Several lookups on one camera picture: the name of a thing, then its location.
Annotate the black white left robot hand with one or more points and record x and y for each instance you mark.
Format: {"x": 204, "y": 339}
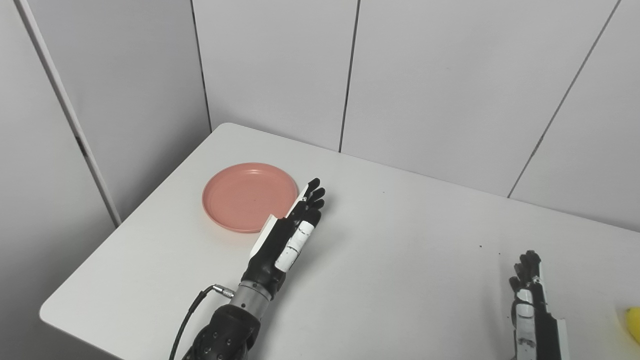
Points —
{"x": 275, "y": 247}

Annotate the pink round plate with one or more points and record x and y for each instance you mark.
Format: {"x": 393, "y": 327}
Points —
{"x": 247, "y": 197}

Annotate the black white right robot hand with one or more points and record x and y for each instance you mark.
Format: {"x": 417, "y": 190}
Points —
{"x": 537, "y": 320}

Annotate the yellow lemon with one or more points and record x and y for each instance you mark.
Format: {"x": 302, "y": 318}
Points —
{"x": 634, "y": 325}

